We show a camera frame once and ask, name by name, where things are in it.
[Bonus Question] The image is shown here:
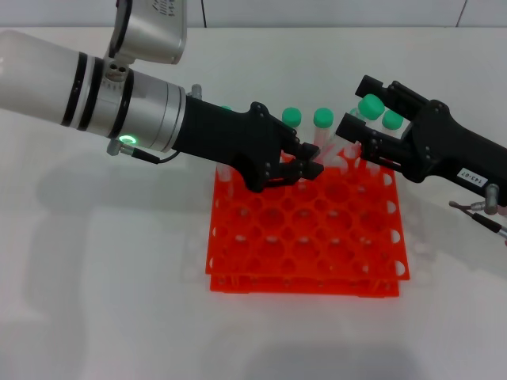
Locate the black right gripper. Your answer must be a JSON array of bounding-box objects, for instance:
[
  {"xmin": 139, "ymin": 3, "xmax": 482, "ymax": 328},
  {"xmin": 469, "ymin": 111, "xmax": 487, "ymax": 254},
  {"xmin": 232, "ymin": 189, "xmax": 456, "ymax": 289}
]
[{"xmin": 334, "ymin": 74, "xmax": 507, "ymax": 207}]

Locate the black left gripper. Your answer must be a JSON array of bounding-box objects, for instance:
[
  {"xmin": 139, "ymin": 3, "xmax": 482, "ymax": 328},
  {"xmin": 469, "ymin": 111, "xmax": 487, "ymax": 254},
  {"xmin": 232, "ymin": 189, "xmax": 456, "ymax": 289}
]
[{"xmin": 173, "ymin": 96, "xmax": 326, "ymax": 193}]

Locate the orange plastic test tube rack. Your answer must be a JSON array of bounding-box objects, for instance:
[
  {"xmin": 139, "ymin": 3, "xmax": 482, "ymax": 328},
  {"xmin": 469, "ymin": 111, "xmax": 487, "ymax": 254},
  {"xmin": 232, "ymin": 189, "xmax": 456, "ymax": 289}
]
[{"xmin": 204, "ymin": 156, "xmax": 411, "ymax": 298}]

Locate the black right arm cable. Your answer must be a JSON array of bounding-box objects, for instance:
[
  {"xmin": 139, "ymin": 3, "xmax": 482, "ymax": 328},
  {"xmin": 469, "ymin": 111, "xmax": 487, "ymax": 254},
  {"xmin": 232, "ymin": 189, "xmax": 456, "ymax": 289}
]
[{"xmin": 448, "ymin": 184, "xmax": 507, "ymax": 247}]

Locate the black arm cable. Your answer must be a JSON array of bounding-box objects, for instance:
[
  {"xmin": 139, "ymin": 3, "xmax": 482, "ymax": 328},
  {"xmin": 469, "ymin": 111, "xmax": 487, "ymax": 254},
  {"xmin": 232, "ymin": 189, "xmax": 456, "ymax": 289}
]
[
  {"xmin": 105, "ymin": 141, "xmax": 179, "ymax": 165},
  {"xmin": 448, "ymin": 184, "xmax": 507, "ymax": 247}
]

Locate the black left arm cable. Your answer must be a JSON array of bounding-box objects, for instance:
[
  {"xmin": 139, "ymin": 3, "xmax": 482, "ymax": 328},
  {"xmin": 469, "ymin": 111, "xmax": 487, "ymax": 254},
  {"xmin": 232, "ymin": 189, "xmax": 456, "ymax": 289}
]
[{"xmin": 105, "ymin": 141, "xmax": 179, "ymax": 165}]

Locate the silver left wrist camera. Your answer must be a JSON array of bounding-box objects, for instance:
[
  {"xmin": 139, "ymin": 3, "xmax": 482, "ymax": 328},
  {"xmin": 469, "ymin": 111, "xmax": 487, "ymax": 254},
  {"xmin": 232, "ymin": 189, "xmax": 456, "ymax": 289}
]
[{"xmin": 103, "ymin": 0, "xmax": 188, "ymax": 67}]

